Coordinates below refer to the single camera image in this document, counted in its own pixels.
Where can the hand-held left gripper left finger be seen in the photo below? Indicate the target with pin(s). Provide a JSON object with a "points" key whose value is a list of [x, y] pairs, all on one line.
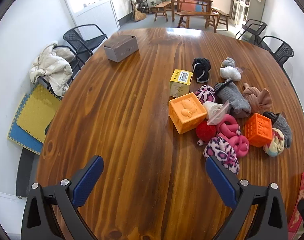
{"points": [[89, 177]]}

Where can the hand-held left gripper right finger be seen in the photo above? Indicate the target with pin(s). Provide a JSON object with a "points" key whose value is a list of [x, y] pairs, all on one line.
{"points": [[220, 180]]}

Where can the pink foam knot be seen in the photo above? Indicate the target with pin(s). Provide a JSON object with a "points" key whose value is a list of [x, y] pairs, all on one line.
{"points": [[239, 146], [228, 125]]}

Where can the white roll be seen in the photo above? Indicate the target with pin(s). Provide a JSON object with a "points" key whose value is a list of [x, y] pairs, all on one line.
{"points": [[213, 110]]}

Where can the white fluffy sock bundle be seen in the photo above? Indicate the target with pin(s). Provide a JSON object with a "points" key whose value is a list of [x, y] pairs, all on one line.
{"points": [[229, 73]]}

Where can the leopard print sock bundle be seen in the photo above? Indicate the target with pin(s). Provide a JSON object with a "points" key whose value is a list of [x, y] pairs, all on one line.
{"points": [[204, 93], [220, 152]]}

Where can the red yarn ball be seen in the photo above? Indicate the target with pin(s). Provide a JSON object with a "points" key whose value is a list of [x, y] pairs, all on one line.
{"points": [[205, 130]]}

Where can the small orange toy cube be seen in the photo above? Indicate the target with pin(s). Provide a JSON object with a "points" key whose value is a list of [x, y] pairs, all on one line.
{"points": [[258, 130]]}

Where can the pastel sock ball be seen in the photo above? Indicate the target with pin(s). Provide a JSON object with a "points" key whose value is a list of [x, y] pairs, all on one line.
{"points": [[274, 145]]}

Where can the large orange toy cube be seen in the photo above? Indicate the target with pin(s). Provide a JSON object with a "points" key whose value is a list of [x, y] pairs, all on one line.
{"points": [[187, 112]]}

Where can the blue foam mat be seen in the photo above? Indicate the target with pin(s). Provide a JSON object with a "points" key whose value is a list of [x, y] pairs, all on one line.
{"points": [[24, 137]]}

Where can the dark grey sock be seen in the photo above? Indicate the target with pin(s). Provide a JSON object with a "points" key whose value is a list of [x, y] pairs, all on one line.
{"points": [[283, 127]]}

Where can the large grey knit sock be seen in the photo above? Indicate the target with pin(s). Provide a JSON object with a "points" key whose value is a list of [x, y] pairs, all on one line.
{"points": [[232, 97]]}

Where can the yellow foam mat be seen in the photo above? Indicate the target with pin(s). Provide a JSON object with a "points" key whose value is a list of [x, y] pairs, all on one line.
{"points": [[36, 112]]}

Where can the brown knotted cloth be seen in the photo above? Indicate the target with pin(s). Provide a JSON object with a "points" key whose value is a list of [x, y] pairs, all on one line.
{"points": [[257, 97]]}

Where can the yellow cardboard box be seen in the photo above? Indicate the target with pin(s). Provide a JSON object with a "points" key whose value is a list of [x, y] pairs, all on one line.
{"points": [[179, 86]]}

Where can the black sock bundle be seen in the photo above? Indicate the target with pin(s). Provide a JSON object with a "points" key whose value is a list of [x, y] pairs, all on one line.
{"points": [[201, 67]]}

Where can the grey sock ball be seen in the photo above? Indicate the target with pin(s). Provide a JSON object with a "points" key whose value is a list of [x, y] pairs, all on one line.
{"points": [[228, 62]]}

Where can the grey tissue box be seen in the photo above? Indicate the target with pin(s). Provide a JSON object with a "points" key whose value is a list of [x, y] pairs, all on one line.
{"points": [[122, 51]]}

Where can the black metal chair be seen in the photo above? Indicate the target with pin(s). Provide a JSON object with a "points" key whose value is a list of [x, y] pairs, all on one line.
{"points": [[283, 50], [256, 26], [75, 36], [64, 48]]}

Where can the wooden bench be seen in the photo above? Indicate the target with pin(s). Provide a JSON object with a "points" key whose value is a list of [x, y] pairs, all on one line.
{"points": [[220, 12], [162, 5], [197, 13]]}

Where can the straw broom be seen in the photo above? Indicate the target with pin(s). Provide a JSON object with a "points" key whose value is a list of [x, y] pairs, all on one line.
{"points": [[139, 17]]}

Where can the white door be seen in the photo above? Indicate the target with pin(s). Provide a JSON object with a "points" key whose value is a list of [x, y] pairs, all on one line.
{"points": [[92, 7]]}

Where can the orange foam mat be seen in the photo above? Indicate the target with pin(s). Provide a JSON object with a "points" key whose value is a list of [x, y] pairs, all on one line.
{"points": [[188, 7]]}

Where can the grey glass-door cabinet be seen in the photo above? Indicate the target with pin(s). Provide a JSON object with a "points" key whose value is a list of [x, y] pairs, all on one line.
{"points": [[242, 2]]}

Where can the dark plant shelf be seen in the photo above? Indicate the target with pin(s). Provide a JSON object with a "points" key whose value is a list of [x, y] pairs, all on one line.
{"points": [[137, 0]]}

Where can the small potted plant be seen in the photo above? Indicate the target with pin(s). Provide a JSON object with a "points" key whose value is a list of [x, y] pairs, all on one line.
{"points": [[153, 5]]}

